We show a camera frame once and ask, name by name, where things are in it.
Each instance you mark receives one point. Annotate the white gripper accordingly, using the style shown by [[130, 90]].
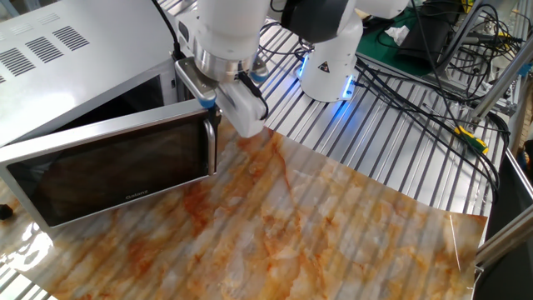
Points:
[[245, 112]]

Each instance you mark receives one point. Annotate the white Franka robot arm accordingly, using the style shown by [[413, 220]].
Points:
[[233, 21]]

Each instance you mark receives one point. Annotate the silver microwave oven body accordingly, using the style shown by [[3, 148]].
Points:
[[104, 41]]

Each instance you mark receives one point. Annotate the orange marble pattern mat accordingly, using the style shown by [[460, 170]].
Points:
[[291, 229]]

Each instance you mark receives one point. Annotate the green mat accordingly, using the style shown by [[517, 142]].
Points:
[[375, 46]]

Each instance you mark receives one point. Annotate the crumpled white paper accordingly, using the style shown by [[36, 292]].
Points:
[[396, 34]]

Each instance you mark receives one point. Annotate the black box device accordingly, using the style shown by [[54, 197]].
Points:
[[429, 41]]

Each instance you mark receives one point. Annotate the grey metal tube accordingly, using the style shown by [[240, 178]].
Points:
[[462, 35]]

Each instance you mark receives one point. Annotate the aluminium profile bar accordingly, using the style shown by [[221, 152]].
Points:
[[504, 243]]

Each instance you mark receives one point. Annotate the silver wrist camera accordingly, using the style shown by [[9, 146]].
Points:
[[193, 81]]

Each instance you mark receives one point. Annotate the aluminium frame post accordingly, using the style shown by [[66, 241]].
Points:
[[504, 81]]

